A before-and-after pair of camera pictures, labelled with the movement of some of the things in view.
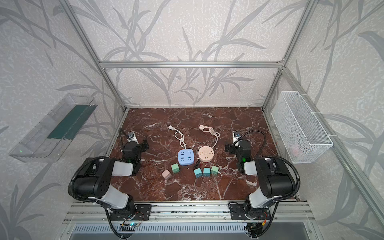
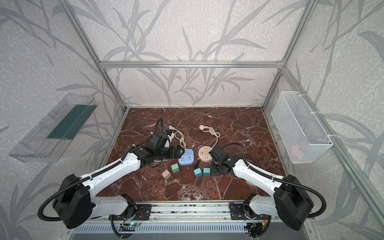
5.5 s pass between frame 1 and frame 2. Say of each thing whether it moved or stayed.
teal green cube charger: stayed
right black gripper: moved
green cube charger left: stayed
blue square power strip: stayed
